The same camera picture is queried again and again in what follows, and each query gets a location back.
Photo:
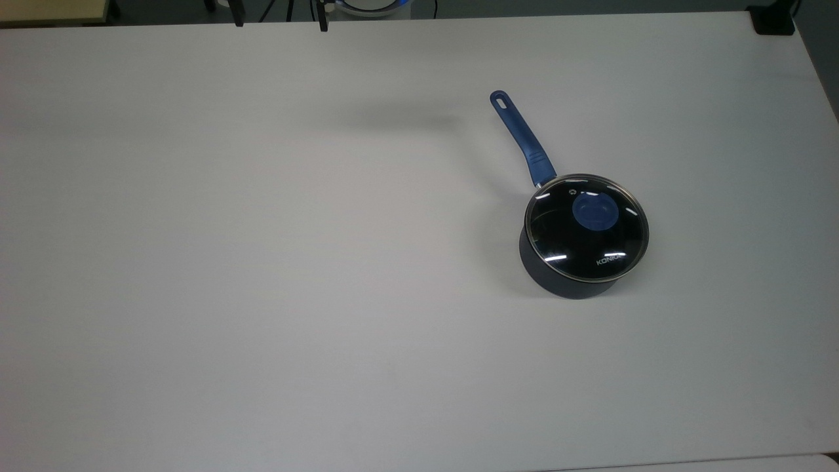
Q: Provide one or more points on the black pole with clamp base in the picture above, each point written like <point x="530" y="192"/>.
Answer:
<point x="773" y="19"/>

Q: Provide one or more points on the wooden table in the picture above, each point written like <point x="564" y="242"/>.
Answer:
<point x="52" y="9"/>

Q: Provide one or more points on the glass lid with blue knob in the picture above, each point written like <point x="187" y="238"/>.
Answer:
<point x="593" y="211"/>

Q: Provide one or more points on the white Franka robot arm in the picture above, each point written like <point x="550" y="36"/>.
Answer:
<point x="371" y="6"/>

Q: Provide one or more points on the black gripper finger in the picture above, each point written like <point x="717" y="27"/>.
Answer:
<point x="322" y="18"/>
<point x="238" y="14"/>

